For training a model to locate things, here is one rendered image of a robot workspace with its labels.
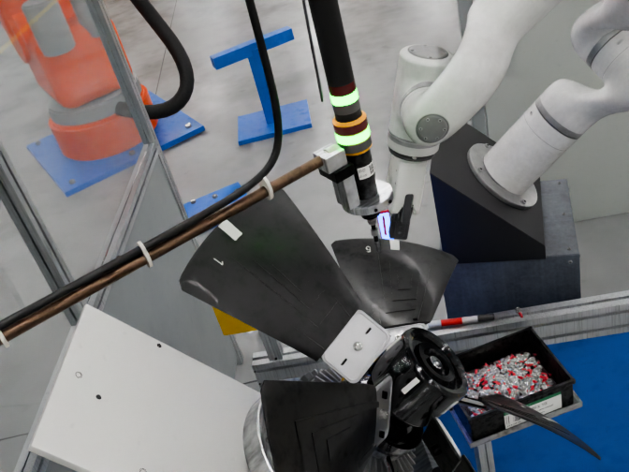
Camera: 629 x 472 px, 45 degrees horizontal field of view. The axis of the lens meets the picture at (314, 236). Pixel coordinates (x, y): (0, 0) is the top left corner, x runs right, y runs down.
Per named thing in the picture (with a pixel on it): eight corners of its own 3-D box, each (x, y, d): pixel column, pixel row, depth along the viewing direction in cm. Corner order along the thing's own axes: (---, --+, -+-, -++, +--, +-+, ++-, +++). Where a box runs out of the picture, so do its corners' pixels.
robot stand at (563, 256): (480, 428, 244) (443, 189, 192) (577, 427, 236) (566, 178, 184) (480, 509, 220) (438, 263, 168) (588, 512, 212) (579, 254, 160)
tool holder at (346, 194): (351, 229, 96) (335, 165, 90) (320, 211, 101) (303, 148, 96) (404, 198, 99) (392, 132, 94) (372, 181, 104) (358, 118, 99)
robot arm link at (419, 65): (446, 146, 116) (436, 120, 123) (462, 65, 108) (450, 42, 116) (392, 144, 115) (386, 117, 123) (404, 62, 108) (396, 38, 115)
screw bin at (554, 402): (472, 446, 142) (468, 421, 138) (437, 386, 155) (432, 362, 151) (577, 405, 144) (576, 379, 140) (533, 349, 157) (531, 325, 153)
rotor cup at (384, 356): (423, 469, 107) (488, 420, 101) (343, 428, 102) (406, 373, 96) (413, 392, 118) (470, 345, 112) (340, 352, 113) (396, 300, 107)
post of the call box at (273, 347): (270, 361, 166) (254, 319, 159) (270, 351, 168) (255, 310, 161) (283, 359, 165) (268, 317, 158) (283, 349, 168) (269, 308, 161)
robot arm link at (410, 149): (386, 116, 123) (384, 133, 125) (390, 141, 116) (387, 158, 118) (437, 120, 124) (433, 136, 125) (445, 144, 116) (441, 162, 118)
